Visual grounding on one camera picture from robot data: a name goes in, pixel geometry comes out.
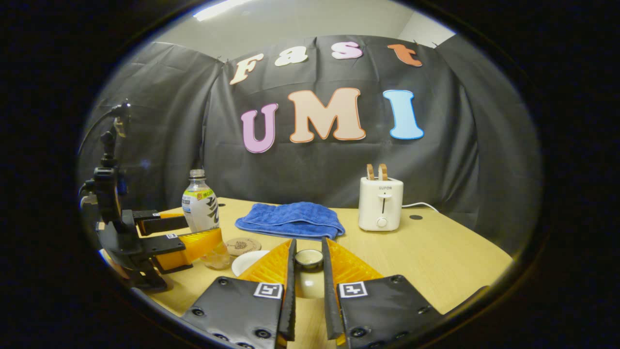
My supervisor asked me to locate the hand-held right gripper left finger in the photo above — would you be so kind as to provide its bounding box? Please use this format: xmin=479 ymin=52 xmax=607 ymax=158
xmin=180 ymin=238 xmax=297 ymax=349

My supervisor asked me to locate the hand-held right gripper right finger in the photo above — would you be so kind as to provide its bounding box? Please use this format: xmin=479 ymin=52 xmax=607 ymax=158
xmin=322 ymin=237 xmax=444 ymax=349

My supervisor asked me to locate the white teacup lid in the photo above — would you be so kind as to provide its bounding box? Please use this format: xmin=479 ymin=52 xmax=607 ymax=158
xmin=294 ymin=249 xmax=324 ymax=299

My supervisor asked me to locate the clear water bottle yellow label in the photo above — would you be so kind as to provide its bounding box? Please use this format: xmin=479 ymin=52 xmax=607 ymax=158
xmin=182 ymin=169 xmax=231 ymax=270

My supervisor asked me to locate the round cork coaster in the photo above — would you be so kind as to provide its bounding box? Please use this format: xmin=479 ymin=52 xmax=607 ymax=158
xmin=226 ymin=237 xmax=262 ymax=256

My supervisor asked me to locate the blue towel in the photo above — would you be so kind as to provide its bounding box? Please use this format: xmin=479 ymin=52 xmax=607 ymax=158
xmin=235 ymin=202 xmax=345 ymax=241

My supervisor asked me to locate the white toaster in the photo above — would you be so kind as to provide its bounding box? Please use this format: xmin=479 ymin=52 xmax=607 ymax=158
xmin=358 ymin=176 xmax=404 ymax=232

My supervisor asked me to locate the thin gripper cable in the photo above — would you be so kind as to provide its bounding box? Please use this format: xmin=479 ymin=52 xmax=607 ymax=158
xmin=79 ymin=108 xmax=117 ymax=157

